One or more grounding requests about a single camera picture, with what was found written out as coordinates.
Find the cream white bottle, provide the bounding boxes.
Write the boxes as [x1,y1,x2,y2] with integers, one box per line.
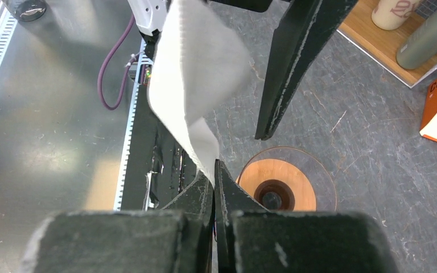
[371,0,422,30]

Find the grey green bottle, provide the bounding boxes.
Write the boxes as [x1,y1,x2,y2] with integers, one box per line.
[396,11,437,70]

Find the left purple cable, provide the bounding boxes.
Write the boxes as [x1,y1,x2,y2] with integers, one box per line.
[97,14,137,111]

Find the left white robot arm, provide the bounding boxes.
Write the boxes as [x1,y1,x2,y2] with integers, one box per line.
[128,1,358,140]

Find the wooden ring stand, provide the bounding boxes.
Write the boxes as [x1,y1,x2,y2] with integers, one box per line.
[236,159,317,211]

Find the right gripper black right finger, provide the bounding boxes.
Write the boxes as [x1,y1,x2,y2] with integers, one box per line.
[214,159,268,272]

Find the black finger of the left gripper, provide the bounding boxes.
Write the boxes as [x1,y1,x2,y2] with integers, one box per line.
[255,0,357,140]

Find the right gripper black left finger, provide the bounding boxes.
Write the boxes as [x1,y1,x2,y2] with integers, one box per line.
[163,171,215,272]

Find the white wire wooden shelf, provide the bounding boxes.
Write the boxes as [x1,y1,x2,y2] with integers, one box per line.
[337,1,437,88]

